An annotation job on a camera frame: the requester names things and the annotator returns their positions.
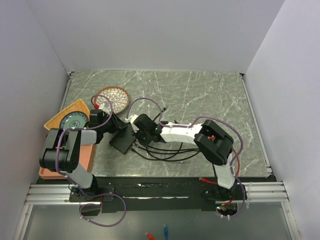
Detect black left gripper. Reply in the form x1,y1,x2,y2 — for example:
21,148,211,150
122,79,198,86
100,111,128,134

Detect black cable teal plugs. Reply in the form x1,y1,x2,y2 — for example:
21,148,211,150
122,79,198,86
133,106,201,158

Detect black network switch box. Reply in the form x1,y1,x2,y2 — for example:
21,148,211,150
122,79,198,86
109,125,136,155

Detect black round ethernet cable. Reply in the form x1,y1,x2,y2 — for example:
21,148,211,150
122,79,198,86
132,119,201,161

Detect red ethernet cable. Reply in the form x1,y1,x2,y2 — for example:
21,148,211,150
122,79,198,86
199,148,241,186

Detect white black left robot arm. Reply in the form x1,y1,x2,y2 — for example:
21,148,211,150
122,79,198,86
39,109,128,201

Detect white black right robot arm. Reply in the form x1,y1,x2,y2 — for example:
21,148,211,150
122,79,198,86
126,114,237,200

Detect blue plug on floor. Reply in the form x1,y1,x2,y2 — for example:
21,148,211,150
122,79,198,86
163,224,169,240

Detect red plug on floor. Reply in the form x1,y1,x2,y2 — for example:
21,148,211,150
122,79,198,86
145,232,155,240

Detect floral bowl with brown rim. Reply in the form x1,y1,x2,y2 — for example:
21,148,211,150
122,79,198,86
97,86,130,114

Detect blue patterned plate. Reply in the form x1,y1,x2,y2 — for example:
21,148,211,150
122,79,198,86
59,111,89,130

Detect woven bamboo fan tray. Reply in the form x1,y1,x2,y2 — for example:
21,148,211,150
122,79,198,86
44,99,90,131

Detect terracotta rectangular tray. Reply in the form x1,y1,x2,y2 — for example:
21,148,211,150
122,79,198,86
39,144,97,180

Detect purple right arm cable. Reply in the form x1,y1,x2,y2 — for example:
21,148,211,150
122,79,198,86
126,97,250,219

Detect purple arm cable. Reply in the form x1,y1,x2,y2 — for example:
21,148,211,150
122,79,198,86
54,94,116,181
126,97,250,219

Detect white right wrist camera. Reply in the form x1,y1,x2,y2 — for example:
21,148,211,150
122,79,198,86
125,114,139,133

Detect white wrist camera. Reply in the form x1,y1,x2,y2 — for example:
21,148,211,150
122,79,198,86
125,114,139,133
99,101,112,114

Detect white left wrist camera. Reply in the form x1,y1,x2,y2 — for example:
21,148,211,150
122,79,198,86
99,101,112,114

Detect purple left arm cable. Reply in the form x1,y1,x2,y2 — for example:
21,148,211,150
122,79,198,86
54,94,116,181

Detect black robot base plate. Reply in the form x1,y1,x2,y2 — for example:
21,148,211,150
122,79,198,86
69,177,248,213

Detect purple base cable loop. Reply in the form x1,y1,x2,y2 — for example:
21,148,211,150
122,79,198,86
79,194,129,228

